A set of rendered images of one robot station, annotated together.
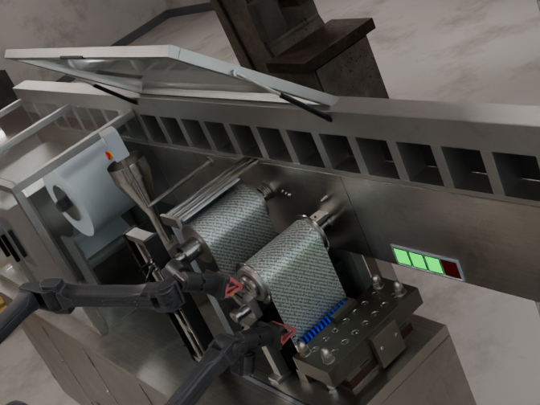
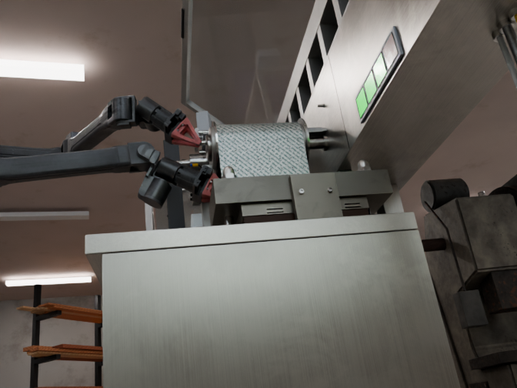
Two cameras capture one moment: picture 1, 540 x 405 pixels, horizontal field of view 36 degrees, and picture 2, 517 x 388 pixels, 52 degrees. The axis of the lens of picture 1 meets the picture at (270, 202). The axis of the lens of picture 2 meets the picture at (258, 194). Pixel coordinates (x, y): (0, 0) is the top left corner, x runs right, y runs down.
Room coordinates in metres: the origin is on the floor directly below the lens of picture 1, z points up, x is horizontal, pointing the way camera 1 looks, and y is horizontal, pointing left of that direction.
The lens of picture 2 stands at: (0.97, -0.35, 0.54)
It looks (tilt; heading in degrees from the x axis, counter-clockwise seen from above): 24 degrees up; 18
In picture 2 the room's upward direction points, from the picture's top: 8 degrees counter-clockwise
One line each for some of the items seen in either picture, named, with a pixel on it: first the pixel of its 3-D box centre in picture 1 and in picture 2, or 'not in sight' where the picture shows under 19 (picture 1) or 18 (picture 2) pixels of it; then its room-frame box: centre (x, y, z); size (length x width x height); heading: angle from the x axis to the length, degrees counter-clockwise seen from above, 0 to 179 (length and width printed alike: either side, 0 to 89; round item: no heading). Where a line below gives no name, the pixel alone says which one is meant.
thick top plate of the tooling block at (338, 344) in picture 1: (358, 329); (297, 200); (2.08, -0.08, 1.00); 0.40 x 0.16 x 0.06; 119
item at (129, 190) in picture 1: (166, 239); not in sight; (2.84, 0.41, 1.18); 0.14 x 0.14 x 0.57
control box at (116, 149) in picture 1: (112, 145); (202, 126); (2.65, 0.39, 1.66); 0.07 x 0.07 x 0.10; 14
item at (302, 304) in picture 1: (311, 299); (267, 181); (2.16, 0.01, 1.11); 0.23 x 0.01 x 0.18; 119
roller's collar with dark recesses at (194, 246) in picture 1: (190, 250); (198, 163); (2.36, 0.29, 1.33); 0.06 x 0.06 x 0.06; 29
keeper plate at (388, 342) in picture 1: (387, 343); (315, 197); (2.01, -0.14, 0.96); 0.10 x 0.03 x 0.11; 119
